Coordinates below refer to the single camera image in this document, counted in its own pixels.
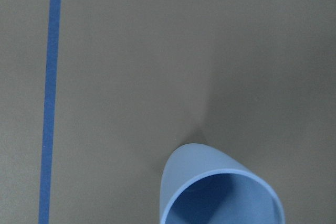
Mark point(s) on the blue cup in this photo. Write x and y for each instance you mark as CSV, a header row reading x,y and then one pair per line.
x,y
201,184

